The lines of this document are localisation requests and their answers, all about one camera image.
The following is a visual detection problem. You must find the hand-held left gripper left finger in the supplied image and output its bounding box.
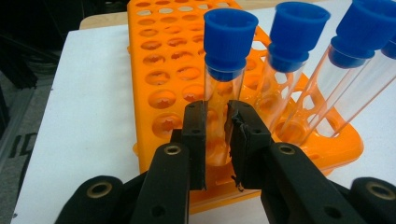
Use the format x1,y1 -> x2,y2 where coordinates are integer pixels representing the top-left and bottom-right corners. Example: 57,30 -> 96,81
130,101 -> 208,224

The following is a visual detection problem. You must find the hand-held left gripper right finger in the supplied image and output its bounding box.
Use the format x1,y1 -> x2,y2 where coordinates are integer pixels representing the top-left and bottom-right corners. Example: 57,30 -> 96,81
228,100 -> 368,224

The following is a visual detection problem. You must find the orange plastic tube rack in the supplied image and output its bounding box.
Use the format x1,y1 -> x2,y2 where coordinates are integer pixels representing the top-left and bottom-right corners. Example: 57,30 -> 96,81
126,0 -> 364,216

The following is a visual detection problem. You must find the blue-capped test tube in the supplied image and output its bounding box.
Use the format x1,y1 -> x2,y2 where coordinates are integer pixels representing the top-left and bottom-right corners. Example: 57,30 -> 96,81
279,0 -> 396,141
306,34 -> 396,145
253,1 -> 332,133
203,7 -> 260,166

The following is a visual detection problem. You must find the white table mat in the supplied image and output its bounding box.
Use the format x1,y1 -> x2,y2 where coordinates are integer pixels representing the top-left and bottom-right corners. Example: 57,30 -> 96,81
10,0 -> 396,224

